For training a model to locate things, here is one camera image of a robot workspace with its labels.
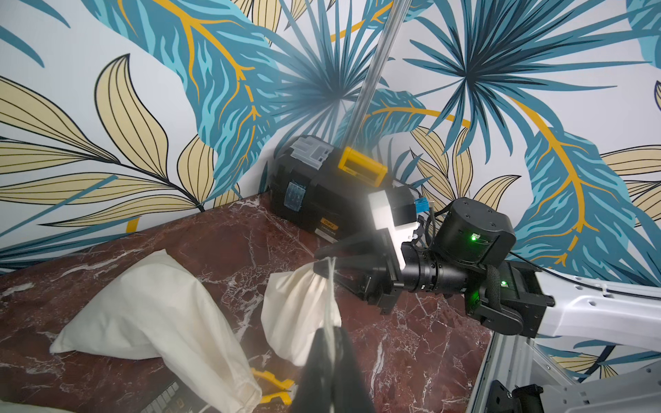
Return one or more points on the aluminium right corner post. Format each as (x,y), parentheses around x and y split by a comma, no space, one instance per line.
(388,35)

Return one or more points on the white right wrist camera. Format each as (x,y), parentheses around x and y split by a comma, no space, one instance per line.
(395,210)

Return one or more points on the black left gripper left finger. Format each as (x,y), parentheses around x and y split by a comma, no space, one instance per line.
(315,386)

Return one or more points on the black connector board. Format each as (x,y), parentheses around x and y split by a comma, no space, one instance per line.
(176,398)

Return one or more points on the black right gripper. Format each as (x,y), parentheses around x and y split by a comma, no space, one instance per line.
(366,266)

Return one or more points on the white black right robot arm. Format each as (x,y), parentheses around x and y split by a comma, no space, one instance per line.
(471,255)

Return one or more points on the yellow handled pliers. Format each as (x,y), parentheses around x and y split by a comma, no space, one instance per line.
(276,391)

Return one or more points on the black toolbox yellow handle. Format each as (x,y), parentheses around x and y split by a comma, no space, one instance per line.
(323,189)

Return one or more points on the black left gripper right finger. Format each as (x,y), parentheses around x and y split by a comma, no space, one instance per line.
(349,394)

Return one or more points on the cream cloth soil bag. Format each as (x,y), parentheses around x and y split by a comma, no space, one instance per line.
(296,304)

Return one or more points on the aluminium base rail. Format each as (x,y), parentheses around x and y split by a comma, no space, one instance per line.
(520,374)

